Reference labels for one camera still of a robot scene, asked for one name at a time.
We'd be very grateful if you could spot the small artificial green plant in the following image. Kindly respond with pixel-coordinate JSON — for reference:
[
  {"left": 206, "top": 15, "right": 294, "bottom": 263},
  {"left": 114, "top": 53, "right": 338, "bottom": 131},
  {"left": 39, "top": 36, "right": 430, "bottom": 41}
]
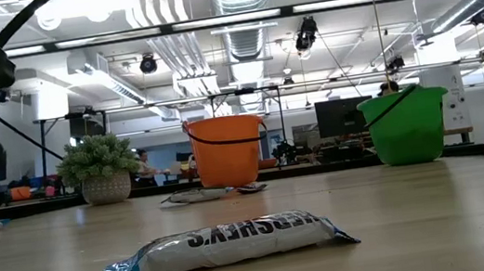
[{"left": 53, "top": 129, "right": 146, "bottom": 211}]

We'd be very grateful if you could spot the thin black base cable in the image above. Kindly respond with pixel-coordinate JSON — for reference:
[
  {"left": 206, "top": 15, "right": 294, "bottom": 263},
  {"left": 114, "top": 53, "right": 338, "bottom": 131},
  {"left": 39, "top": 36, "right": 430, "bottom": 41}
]
[{"left": 0, "top": 92, "right": 63, "bottom": 169}]

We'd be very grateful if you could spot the black aluminium rig frame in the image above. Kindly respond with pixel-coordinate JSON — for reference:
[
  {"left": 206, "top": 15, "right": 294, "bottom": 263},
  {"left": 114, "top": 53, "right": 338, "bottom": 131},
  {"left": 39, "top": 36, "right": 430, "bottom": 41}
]
[{"left": 0, "top": 0, "right": 484, "bottom": 224}]

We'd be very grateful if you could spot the orange plastic bucket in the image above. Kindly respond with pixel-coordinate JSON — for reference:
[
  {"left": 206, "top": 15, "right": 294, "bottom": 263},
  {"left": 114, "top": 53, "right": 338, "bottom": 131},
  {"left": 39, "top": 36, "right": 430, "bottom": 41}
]
[{"left": 181, "top": 110, "right": 276, "bottom": 195}]

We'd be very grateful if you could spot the small brown candy bar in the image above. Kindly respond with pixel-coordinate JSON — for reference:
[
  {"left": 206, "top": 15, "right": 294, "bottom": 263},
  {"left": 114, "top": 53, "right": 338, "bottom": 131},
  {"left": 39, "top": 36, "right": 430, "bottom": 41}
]
[{"left": 234, "top": 180, "right": 270, "bottom": 197}]

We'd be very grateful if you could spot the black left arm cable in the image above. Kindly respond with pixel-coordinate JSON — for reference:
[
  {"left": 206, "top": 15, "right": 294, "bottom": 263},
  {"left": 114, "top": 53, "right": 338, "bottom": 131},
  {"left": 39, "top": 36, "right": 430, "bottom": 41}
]
[{"left": 0, "top": 0, "right": 71, "bottom": 49}]

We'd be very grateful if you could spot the small orange bin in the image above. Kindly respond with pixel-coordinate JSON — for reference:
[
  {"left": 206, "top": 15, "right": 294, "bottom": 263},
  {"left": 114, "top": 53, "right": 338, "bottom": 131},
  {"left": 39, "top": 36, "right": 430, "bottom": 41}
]
[{"left": 9, "top": 185, "right": 33, "bottom": 202}]

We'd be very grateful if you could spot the black computer monitor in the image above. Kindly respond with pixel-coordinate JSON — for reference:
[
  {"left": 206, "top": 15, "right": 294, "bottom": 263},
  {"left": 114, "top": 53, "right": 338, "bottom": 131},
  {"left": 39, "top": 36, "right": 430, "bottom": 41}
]
[{"left": 314, "top": 94, "right": 377, "bottom": 139}]

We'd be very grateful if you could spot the distant black rig frame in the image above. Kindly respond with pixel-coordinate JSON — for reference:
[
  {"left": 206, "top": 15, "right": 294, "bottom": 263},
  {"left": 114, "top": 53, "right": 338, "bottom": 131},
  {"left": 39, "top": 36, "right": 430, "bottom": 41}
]
[{"left": 32, "top": 55, "right": 484, "bottom": 200}]

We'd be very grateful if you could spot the person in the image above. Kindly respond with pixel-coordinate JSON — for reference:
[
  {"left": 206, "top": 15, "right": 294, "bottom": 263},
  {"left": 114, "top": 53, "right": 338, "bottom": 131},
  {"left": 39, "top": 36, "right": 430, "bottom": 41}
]
[
  {"left": 374, "top": 79, "right": 401, "bottom": 98},
  {"left": 134, "top": 147, "right": 166, "bottom": 189}
]

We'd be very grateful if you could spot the green plastic bucket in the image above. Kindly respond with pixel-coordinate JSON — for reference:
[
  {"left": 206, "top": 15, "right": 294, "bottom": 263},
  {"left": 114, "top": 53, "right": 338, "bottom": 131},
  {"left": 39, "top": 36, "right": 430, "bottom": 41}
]
[{"left": 354, "top": 79, "right": 458, "bottom": 171}]

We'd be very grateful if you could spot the thin hanging cord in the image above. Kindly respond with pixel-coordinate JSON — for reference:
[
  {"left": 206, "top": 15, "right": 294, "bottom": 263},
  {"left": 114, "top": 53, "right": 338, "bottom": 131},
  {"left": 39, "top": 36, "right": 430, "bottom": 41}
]
[{"left": 368, "top": 0, "right": 392, "bottom": 85}]

